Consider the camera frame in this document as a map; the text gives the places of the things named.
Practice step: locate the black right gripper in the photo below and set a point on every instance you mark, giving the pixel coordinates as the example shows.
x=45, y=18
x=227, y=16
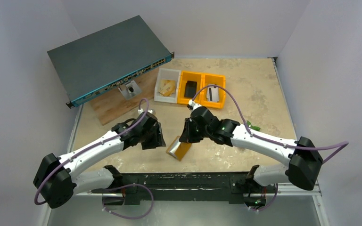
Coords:
x=189, y=130

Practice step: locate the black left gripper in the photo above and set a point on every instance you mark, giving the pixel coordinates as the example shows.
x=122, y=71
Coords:
x=157, y=141

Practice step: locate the yellow leather card holder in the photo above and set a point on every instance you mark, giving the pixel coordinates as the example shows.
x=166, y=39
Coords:
x=178, y=149

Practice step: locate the gold cards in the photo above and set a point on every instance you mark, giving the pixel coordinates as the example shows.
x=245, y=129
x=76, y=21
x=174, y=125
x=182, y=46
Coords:
x=167, y=87

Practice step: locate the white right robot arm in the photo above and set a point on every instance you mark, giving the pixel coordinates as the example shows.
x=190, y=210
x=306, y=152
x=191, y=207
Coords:
x=296, y=164

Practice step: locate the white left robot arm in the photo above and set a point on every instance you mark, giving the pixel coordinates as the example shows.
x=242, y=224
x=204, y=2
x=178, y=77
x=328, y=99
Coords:
x=59, y=178

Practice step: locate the black card stack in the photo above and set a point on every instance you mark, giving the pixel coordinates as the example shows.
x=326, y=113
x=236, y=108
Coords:
x=190, y=89

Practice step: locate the white cards with stripe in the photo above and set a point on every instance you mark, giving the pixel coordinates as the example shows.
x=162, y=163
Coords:
x=212, y=94

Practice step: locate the wooden board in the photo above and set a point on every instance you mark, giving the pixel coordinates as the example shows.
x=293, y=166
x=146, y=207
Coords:
x=113, y=104

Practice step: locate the yellow right bin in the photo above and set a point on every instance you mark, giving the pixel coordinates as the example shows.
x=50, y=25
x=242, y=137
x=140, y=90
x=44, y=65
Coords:
x=210, y=80

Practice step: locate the green object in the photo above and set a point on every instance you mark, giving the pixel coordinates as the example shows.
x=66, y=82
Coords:
x=256, y=128

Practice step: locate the white plastic bin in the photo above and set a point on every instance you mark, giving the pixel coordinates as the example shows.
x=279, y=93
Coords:
x=167, y=74

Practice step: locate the grey metal bracket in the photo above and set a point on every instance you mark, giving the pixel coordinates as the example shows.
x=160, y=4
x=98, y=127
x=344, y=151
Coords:
x=130, y=89

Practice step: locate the grey network switch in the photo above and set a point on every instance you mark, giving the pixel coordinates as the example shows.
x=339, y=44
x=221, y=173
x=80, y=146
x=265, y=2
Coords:
x=104, y=60

